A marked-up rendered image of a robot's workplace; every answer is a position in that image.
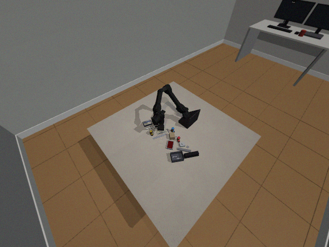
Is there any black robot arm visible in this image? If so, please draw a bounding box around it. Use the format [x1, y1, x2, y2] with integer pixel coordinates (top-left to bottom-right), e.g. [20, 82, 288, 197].
[151, 84, 190, 125]

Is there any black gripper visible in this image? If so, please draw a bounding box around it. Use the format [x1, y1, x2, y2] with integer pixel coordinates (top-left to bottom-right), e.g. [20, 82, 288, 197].
[157, 119, 165, 131]

